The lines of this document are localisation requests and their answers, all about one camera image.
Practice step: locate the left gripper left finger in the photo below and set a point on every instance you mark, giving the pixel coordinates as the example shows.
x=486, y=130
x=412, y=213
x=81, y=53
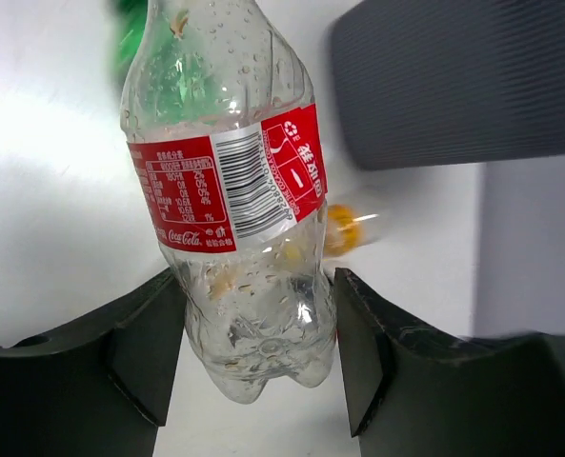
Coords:
x=100, y=385

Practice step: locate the red label cola bottle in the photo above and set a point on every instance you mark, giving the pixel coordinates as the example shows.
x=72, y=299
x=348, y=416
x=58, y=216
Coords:
x=237, y=200

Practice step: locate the green bottle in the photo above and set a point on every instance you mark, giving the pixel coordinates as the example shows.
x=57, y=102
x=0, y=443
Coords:
x=159, y=64

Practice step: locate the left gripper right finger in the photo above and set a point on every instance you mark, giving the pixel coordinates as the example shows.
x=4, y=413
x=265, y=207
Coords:
x=414, y=390

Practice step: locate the grey mesh waste bin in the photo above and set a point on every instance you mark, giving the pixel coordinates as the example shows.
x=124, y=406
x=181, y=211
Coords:
x=429, y=83

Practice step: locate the yellow label small bottle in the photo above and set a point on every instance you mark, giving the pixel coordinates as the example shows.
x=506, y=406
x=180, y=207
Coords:
x=349, y=229

